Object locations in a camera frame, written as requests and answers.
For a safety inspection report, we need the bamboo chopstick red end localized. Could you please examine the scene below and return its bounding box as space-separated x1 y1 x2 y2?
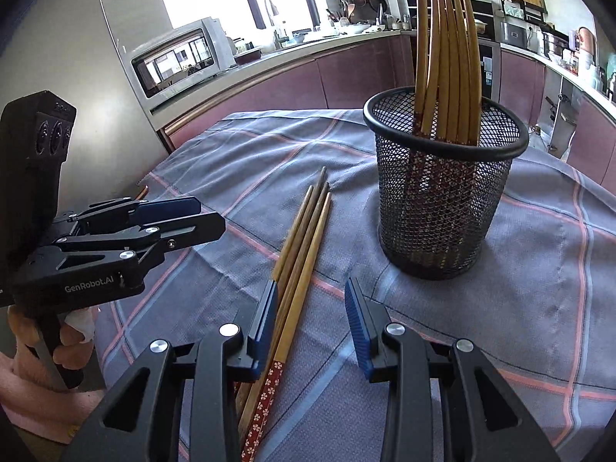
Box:
415 0 429 131

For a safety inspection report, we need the left hand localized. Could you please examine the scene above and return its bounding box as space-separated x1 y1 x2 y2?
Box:
7 305 99 392

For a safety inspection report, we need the black mesh utensil cup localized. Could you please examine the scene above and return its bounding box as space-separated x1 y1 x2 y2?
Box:
363 87 528 280

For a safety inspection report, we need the purple plaid tablecloth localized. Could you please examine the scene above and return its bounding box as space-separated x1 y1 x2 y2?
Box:
95 110 615 461

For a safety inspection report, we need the black camera box left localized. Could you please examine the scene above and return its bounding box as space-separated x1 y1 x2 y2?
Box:
1 90 76 284

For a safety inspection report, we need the silver refrigerator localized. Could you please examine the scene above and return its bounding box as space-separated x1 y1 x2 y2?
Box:
1 0 167 211

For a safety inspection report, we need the white microwave oven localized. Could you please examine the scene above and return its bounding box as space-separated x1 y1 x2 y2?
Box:
124 17 237 113

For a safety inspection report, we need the pink thermos jug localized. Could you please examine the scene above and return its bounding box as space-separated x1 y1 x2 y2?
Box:
576 26 596 60

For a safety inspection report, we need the black built-in oven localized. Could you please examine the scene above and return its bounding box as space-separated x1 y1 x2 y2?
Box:
406 0 501 101

